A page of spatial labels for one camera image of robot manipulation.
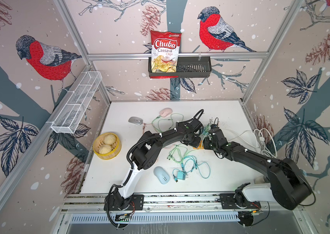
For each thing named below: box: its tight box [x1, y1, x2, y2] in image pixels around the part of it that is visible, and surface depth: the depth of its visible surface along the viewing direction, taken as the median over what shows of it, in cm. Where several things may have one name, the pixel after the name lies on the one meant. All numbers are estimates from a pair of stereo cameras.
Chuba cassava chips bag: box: [149, 30, 183, 79], surface depth 86 cm
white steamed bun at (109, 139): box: [103, 133, 117, 146], surface depth 94 cm
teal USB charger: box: [176, 170, 188, 181], surface depth 83 cm
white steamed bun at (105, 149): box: [98, 144, 113, 155], surface depth 89 cm
